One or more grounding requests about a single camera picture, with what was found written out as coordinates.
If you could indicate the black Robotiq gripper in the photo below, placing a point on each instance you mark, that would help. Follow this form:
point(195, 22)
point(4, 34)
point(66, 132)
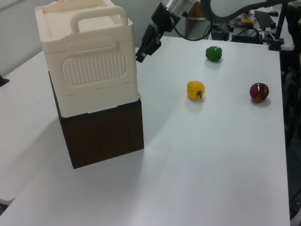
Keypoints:
point(164, 20)

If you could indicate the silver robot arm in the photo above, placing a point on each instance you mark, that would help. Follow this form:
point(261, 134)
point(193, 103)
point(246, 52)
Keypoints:
point(178, 5)

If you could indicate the cream plastic storage cabinet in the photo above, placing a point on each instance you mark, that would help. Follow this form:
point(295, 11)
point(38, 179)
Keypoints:
point(94, 70)

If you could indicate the tan wooden panel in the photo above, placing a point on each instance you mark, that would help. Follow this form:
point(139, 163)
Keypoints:
point(198, 13)

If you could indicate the green bell pepper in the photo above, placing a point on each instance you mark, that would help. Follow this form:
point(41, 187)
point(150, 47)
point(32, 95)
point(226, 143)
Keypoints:
point(214, 53)

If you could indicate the yellow bell pepper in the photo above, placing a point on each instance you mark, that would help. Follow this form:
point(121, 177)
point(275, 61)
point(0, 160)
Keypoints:
point(194, 89)

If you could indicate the dark green electronic device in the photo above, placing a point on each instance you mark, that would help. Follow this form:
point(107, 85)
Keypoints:
point(221, 31)

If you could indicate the black electronics box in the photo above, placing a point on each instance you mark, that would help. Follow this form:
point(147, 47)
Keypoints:
point(247, 36)

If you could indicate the small yellow object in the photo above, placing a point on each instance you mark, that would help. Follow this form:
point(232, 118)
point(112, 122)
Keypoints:
point(248, 21)

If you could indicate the dark brown wooden box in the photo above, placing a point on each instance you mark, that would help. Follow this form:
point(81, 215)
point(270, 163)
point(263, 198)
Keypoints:
point(103, 136)

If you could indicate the black keyboard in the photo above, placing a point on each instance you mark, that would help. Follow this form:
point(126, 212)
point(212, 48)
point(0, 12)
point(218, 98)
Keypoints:
point(263, 20)

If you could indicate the dark red apple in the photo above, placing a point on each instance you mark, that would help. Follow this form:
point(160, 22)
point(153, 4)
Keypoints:
point(258, 92)

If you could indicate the black computer mouse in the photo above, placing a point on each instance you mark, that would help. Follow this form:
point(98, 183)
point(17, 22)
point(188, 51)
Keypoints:
point(274, 13)

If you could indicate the black camera clamp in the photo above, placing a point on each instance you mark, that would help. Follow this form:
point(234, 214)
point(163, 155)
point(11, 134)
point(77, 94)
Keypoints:
point(276, 44)

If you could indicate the black camera pole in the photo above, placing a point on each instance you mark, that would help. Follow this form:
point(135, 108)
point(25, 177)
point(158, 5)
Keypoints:
point(281, 21)

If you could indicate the black bracket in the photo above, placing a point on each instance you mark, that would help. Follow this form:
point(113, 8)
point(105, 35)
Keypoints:
point(2, 81)

